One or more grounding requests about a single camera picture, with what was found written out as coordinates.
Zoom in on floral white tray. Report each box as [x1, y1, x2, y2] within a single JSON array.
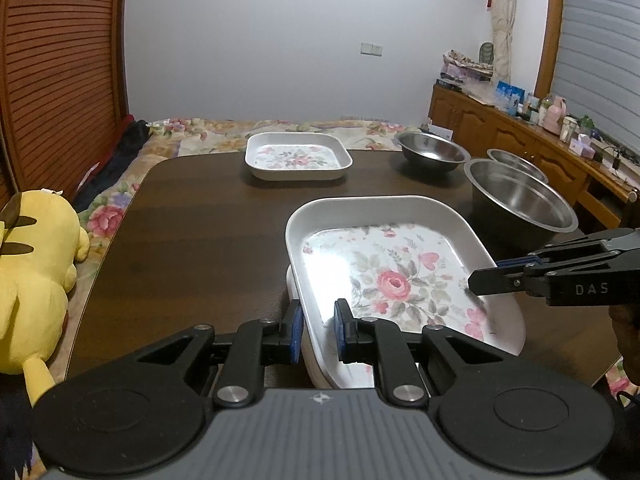
[[245, 132, 352, 182], [285, 195, 526, 388], [285, 266, 337, 389]]

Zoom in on right hand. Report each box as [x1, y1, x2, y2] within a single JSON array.
[[608, 306, 640, 386]]

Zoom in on large steel bowl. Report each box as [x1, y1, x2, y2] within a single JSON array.
[[464, 158, 578, 252]]

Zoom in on wooden sideboard cabinet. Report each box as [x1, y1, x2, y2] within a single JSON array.
[[428, 84, 639, 229]]

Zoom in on pink tissue box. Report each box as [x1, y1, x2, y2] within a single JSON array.
[[570, 133, 596, 160]]

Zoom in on pink thermos jug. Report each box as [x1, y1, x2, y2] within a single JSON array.
[[542, 96, 566, 136]]

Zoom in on white paper bag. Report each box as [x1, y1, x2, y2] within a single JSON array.
[[427, 122, 454, 141]]

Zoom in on blue picture card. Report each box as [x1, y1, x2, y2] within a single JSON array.
[[495, 80, 525, 115]]

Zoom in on grey window blind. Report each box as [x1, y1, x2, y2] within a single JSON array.
[[551, 0, 639, 152]]

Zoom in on stack of folded fabrics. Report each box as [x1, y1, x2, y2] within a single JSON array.
[[436, 50, 496, 93]]

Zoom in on yellow pikachu plush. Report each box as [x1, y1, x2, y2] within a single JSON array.
[[1, 190, 89, 404]]

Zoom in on floral bed quilt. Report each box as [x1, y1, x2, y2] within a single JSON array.
[[49, 117, 640, 401]]

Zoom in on dark clothes on bed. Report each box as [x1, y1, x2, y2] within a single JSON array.
[[72, 117, 150, 212]]

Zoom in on beige patterned curtain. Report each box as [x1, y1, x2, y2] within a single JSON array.
[[490, 0, 518, 82]]

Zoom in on wooden louvre wardrobe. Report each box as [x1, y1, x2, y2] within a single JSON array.
[[1, 0, 130, 202]]

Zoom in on white wall switch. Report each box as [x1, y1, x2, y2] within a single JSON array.
[[360, 42, 383, 58]]

